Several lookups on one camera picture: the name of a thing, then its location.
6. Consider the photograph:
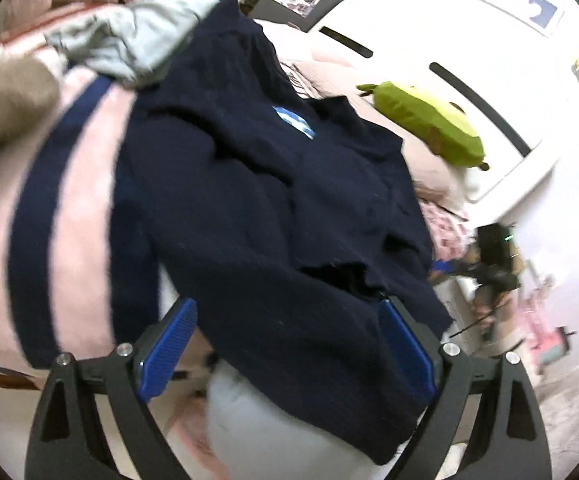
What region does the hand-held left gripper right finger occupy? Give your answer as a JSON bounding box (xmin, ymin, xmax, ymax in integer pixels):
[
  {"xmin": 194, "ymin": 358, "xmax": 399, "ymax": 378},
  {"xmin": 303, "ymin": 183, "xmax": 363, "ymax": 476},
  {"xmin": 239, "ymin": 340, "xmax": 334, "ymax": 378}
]
[{"xmin": 378, "ymin": 296, "xmax": 553, "ymax": 480}]

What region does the green avocado plush toy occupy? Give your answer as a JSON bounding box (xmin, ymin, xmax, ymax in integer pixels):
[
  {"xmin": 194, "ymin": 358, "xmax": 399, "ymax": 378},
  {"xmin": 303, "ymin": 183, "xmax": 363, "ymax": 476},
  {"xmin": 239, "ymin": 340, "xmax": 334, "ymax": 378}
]
[{"xmin": 357, "ymin": 81, "xmax": 489, "ymax": 170}]

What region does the brown plush cloth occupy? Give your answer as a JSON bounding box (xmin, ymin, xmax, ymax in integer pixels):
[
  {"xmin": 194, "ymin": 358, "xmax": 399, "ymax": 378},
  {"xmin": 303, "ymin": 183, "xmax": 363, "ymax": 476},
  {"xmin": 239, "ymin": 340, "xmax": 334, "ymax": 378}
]
[{"xmin": 0, "ymin": 52, "xmax": 62, "ymax": 161}]

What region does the white bed headboard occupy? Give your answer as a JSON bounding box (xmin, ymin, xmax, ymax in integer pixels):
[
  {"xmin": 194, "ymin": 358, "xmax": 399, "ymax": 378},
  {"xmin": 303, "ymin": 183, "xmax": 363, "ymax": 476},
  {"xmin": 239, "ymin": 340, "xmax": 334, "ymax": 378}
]
[{"xmin": 252, "ymin": 0, "xmax": 563, "ymax": 205}]

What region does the pink navy striped blanket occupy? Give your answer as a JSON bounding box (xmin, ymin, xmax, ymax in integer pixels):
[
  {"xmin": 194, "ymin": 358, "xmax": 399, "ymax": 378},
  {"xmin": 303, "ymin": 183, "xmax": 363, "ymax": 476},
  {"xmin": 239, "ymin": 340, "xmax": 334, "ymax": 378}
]
[{"xmin": 0, "ymin": 2, "xmax": 210, "ymax": 376}]

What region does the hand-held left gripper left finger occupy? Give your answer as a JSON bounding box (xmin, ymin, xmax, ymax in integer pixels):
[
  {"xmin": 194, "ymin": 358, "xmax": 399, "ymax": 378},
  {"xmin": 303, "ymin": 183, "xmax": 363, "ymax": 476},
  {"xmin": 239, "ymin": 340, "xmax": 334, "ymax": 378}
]
[{"xmin": 25, "ymin": 297, "xmax": 199, "ymax": 480}]

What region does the wall poster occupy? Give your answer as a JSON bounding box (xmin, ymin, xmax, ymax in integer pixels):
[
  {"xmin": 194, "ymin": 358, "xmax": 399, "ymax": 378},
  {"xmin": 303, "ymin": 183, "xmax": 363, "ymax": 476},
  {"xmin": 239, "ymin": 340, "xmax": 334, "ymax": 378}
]
[{"xmin": 468, "ymin": 0, "xmax": 566, "ymax": 37}]

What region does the navy blue sweater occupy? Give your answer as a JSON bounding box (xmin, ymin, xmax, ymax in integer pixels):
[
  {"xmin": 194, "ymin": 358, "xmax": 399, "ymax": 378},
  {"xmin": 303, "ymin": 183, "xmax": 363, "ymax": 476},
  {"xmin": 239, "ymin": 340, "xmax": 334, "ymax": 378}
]
[{"xmin": 112, "ymin": 0, "xmax": 454, "ymax": 466}]

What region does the grey cloth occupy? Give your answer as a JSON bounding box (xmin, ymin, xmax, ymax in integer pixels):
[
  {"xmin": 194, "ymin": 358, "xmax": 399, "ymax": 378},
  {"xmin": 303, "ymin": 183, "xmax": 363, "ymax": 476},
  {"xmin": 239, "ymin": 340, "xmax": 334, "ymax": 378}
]
[{"xmin": 44, "ymin": 0, "xmax": 220, "ymax": 92}]

